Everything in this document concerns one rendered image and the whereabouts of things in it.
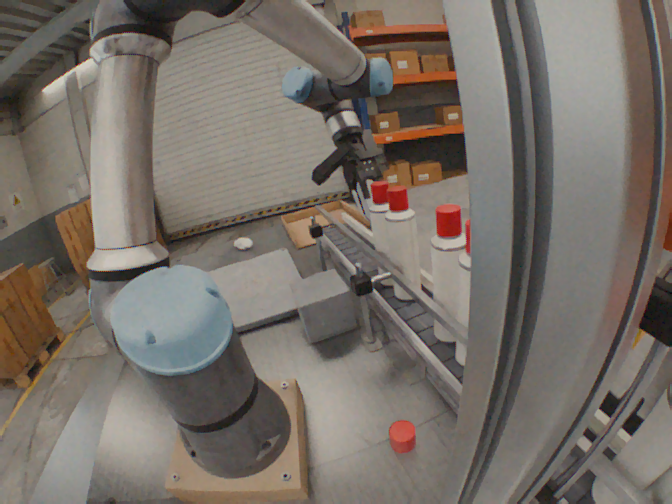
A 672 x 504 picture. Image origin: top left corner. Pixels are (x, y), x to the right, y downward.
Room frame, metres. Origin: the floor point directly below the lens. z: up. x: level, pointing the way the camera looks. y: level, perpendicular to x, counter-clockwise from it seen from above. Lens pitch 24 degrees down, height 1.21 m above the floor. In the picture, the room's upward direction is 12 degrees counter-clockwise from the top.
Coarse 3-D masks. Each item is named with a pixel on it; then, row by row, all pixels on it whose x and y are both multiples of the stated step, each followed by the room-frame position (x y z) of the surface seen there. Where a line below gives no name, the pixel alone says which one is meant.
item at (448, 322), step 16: (320, 208) 0.88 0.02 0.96; (336, 224) 0.72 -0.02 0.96; (352, 240) 0.61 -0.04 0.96; (368, 256) 0.53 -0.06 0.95; (416, 288) 0.37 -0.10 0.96; (432, 304) 0.32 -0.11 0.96; (448, 320) 0.28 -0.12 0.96; (464, 336) 0.25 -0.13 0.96; (576, 448) 0.07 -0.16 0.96; (592, 464) 0.05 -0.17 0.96; (608, 464) 0.04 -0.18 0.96; (608, 480) 0.03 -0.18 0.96; (624, 480) 0.02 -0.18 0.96; (624, 496) 0.00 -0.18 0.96; (640, 496) -0.01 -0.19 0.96
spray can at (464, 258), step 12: (468, 228) 0.28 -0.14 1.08; (468, 240) 0.28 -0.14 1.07; (468, 252) 0.28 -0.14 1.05; (468, 264) 0.27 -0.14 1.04; (468, 276) 0.27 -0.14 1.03; (468, 288) 0.27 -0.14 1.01; (468, 300) 0.27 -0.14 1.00; (468, 312) 0.27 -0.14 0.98; (456, 348) 0.29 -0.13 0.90; (456, 360) 0.28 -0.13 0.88
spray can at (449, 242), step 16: (448, 208) 0.34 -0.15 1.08; (448, 224) 0.33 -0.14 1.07; (432, 240) 0.35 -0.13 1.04; (448, 240) 0.33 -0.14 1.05; (464, 240) 0.33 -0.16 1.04; (432, 256) 0.35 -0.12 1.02; (448, 256) 0.32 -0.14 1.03; (432, 272) 0.35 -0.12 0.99; (448, 272) 0.32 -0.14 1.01; (448, 288) 0.32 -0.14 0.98; (448, 304) 0.32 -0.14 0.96; (448, 336) 0.32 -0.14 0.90
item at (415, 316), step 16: (336, 240) 0.82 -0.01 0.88; (352, 256) 0.69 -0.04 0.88; (368, 272) 0.60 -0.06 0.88; (384, 288) 0.52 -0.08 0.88; (400, 304) 0.45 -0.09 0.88; (416, 304) 0.44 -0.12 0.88; (416, 320) 0.40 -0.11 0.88; (432, 320) 0.39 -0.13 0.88; (432, 336) 0.35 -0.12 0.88; (432, 352) 0.33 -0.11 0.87; (448, 352) 0.31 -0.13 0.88; (448, 368) 0.28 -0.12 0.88; (592, 432) 0.10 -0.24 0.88; (608, 448) 0.07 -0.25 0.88; (560, 480) 0.07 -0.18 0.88; (592, 480) 0.05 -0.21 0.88; (576, 496) 0.04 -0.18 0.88
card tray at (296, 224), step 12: (324, 204) 1.26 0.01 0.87; (336, 204) 1.27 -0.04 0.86; (288, 216) 1.22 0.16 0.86; (300, 216) 1.23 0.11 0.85; (336, 216) 1.17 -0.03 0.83; (360, 216) 1.05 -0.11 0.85; (288, 228) 1.04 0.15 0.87; (300, 228) 1.12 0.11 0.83; (300, 240) 1.00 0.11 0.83; (312, 240) 0.97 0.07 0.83
